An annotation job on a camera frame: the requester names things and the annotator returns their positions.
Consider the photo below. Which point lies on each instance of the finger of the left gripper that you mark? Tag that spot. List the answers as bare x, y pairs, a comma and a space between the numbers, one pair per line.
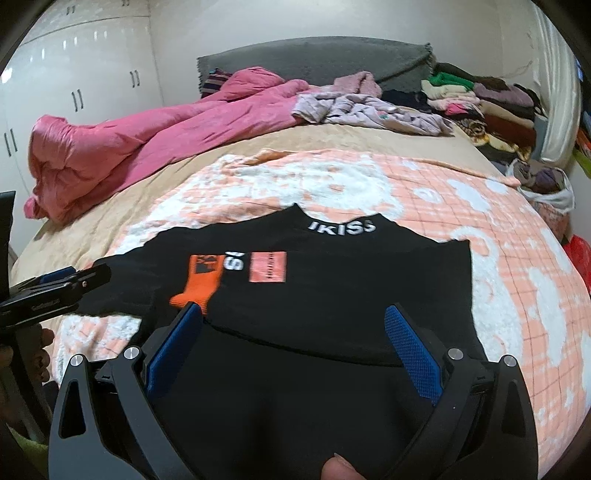
40, 298

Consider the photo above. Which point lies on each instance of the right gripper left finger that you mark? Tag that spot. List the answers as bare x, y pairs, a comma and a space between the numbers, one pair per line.
76, 447

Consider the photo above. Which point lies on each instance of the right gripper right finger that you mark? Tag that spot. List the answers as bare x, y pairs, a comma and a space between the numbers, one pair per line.
482, 424

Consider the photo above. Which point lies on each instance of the black printed t-shirt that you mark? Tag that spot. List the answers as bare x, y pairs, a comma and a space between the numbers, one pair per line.
294, 363

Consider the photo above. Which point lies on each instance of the white bag of clothes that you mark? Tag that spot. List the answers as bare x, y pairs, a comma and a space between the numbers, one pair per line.
543, 184

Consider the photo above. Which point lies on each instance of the stack of folded clothes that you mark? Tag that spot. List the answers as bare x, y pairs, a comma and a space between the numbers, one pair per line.
503, 121

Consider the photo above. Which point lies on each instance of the left hand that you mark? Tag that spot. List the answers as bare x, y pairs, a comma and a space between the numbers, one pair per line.
27, 369

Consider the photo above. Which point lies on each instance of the right hand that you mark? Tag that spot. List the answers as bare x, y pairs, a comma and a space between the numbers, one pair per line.
337, 468

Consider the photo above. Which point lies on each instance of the beige bed sheet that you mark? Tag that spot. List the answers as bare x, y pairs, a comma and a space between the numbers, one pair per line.
90, 236

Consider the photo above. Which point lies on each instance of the peach white plush blanket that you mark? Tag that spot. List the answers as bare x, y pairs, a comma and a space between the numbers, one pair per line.
528, 297

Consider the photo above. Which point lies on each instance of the pink quilt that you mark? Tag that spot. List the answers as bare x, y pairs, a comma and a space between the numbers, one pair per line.
77, 167

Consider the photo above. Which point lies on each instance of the red plastic bag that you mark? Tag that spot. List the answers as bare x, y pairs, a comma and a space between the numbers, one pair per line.
578, 251

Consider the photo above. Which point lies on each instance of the white wardrobe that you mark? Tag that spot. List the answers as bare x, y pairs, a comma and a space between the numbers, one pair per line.
85, 61

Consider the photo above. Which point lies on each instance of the striped dark garment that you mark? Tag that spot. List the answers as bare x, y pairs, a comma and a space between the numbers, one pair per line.
213, 82

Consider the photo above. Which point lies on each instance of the white curtain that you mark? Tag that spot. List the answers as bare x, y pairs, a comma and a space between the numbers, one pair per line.
560, 91

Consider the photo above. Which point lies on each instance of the lilac crumpled garment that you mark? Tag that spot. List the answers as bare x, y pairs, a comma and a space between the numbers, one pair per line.
355, 100

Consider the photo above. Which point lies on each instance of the grey headboard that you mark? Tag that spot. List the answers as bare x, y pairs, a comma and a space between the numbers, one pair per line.
319, 60

